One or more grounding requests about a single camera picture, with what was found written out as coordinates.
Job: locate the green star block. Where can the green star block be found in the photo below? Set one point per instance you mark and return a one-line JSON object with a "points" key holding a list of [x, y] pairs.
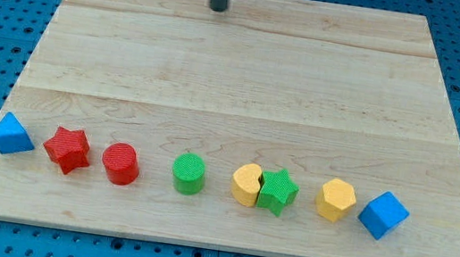
{"points": [[277, 192]]}

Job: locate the red star block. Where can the red star block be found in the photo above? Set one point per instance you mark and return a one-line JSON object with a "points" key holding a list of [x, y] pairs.
{"points": [[69, 149]]}

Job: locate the green cylinder block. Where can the green cylinder block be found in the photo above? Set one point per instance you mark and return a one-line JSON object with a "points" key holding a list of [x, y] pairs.
{"points": [[188, 172]]}

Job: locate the yellow crescent block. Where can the yellow crescent block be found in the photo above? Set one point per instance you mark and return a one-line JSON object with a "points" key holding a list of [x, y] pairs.
{"points": [[245, 184]]}

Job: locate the wooden board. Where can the wooden board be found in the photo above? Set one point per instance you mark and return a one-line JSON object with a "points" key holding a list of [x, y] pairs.
{"points": [[323, 91]]}

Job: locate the red cylinder block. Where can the red cylinder block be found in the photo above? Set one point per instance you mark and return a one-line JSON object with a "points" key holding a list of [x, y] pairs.
{"points": [[121, 163]]}

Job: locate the yellow hexagon block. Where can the yellow hexagon block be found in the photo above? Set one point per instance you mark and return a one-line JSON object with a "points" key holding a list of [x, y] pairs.
{"points": [[335, 199]]}

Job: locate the blue cube block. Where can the blue cube block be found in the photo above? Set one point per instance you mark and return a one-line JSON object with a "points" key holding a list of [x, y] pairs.
{"points": [[382, 214]]}

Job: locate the blue triangle block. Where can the blue triangle block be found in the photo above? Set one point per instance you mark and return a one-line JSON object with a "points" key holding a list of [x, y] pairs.
{"points": [[14, 137]]}

